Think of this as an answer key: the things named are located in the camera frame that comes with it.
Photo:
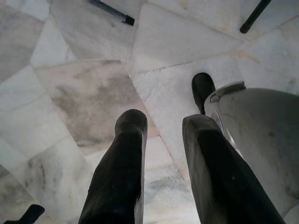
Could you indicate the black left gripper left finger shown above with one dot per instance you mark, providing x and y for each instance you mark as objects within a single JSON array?
[{"x": 121, "y": 168}]

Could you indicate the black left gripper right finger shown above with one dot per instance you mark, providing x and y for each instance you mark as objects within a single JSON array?
[{"x": 219, "y": 175}]

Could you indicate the black robot left foot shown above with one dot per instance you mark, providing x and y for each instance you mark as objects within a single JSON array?
[{"x": 203, "y": 88}]

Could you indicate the silver metal clothes rack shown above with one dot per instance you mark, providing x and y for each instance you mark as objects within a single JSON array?
[{"x": 109, "y": 10}]

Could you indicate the black folding table legs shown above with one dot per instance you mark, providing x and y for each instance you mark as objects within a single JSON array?
[{"x": 252, "y": 18}]

